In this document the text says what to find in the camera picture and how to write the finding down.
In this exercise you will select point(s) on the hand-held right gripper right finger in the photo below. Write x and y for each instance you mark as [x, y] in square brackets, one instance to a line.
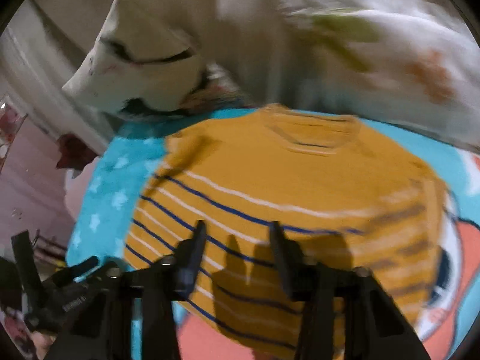
[285, 260]

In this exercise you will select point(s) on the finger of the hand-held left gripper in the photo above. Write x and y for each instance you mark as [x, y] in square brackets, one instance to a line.
[27, 260]
[77, 267]

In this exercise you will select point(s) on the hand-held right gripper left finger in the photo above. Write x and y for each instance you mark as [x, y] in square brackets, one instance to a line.
[190, 260]

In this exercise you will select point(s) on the yellow striped knit sweater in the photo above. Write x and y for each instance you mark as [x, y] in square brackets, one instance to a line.
[281, 180]

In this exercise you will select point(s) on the blue printed blanket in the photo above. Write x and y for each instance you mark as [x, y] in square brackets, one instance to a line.
[108, 195]

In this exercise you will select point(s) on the floral patterned cloth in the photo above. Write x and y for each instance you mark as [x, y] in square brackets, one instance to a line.
[214, 97]

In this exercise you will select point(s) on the white pillow with black print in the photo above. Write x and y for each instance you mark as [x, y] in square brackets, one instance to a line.
[142, 82]

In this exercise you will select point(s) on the white floral duvet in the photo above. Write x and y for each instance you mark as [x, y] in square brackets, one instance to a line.
[393, 63]

